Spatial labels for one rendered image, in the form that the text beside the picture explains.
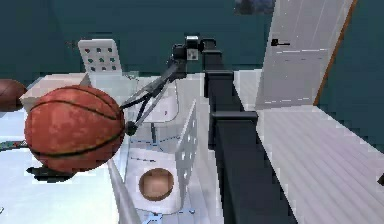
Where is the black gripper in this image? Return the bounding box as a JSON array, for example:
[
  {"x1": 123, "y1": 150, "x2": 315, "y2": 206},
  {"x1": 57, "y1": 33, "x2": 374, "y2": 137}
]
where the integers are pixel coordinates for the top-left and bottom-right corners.
[{"x1": 118, "y1": 43, "x2": 189, "y2": 137}]

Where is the orange basketball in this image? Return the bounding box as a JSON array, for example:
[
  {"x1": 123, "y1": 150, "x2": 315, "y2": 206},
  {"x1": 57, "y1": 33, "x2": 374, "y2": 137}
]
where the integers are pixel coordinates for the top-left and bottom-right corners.
[{"x1": 23, "y1": 84, "x2": 127, "y2": 174}]

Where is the dark brown ball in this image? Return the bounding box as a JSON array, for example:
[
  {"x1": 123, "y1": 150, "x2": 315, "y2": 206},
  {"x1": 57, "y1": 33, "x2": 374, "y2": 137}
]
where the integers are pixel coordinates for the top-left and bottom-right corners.
[{"x1": 0, "y1": 78, "x2": 28, "y2": 113}]

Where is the white box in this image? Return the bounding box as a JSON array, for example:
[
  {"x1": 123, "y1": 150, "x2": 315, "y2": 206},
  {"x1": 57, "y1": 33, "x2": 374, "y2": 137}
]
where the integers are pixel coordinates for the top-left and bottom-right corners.
[{"x1": 19, "y1": 73, "x2": 93, "y2": 112}]

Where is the white table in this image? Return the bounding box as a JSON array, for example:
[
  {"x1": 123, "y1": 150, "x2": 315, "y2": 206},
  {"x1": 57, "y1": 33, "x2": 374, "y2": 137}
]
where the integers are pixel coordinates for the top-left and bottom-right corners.
[{"x1": 0, "y1": 108, "x2": 143, "y2": 224}]

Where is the dark framed picture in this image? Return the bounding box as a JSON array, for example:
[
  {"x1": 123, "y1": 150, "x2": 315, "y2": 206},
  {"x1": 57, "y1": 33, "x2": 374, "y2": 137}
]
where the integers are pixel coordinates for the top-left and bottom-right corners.
[{"x1": 233, "y1": 0, "x2": 278, "y2": 16}]

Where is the white room door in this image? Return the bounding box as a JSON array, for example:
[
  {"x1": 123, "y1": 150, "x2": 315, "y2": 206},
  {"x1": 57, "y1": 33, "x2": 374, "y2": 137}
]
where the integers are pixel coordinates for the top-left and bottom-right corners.
[{"x1": 254, "y1": 0, "x2": 355, "y2": 108}]

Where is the black door handle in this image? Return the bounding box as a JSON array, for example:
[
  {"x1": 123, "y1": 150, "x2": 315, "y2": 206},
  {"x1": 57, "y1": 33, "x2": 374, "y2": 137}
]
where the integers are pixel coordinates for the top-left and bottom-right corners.
[{"x1": 270, "y1": 38, "x2": 291, "y2": 47}]

